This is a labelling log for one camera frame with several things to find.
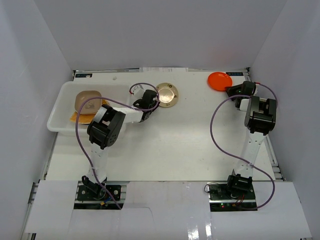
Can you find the woven wicker tray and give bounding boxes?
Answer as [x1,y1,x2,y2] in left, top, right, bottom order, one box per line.
[69,99,110,125]

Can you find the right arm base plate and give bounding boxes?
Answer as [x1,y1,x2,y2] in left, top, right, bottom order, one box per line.
[203,182,257,212]

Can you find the papers at back edge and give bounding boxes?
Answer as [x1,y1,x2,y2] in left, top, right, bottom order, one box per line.
[139,67,189,73]

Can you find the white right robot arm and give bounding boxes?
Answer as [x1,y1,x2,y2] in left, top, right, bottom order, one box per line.
[225,81,278,200]

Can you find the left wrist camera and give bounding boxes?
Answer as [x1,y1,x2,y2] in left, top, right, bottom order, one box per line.
[129,84,144,96]

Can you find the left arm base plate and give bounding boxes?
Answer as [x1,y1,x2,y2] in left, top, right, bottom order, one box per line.
[73,183,125,210]

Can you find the white plastic bin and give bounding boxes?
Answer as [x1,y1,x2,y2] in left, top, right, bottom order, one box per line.
[47,81,131,137]

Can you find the brown square dish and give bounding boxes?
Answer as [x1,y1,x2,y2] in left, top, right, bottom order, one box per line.
[74,90,102,115]

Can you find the orange round plate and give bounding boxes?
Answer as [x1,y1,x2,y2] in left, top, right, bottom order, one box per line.
[207,72,233,92]

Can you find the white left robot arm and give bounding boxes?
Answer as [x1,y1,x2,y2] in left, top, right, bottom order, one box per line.
[81,89,159,200]

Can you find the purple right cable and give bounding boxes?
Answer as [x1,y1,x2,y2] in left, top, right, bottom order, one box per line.
[209,82,280,210]

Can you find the small beige floral plate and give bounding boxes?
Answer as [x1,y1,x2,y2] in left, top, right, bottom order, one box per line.
[156,82,179,108]

